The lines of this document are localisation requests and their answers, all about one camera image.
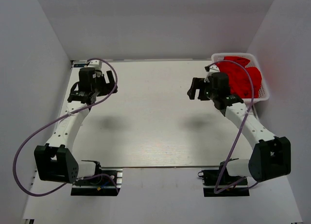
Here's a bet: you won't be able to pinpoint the white plastic basket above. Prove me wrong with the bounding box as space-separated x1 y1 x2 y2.
211 52 270 103

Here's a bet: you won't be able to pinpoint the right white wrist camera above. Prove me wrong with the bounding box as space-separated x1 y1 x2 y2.
204 65 220 83

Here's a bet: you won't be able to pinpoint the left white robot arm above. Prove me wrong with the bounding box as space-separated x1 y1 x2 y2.
34 67 117 185

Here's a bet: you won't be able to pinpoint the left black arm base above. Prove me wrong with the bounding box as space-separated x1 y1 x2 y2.
70 168 123 196

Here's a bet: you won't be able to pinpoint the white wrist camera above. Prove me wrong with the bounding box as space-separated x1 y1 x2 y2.
204 65 220 83
87 59 102 70

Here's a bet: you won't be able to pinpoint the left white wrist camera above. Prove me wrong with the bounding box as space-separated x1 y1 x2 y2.
87 59 102 70

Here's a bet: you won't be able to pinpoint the red t shirts in basket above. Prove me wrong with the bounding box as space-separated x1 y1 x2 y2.
216 56 262 99

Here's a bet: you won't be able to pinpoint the blue table label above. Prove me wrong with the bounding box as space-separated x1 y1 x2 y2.
72 63 88 68

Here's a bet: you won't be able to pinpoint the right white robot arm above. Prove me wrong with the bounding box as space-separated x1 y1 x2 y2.
187 72 291 185

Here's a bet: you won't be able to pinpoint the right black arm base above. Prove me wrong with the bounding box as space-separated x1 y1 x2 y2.
198 169 250 198

